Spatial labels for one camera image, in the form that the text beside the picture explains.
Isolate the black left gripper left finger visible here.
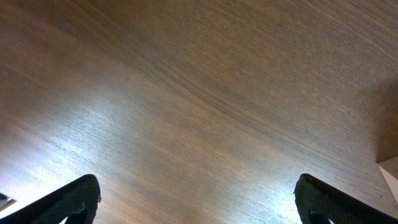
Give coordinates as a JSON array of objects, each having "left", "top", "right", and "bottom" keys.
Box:
[{"left": 1, "top": 174, "right": 101, "bottom": 224}]

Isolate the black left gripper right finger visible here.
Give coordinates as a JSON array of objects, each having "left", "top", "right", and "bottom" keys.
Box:
[{"left": 294, "top": 174, "right": 397, "bottom": 224}]

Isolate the brown cardboard box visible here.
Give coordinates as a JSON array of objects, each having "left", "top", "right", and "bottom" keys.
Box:
[{"left": 377, "top": 156, "right": 398, "bottom": 201}]

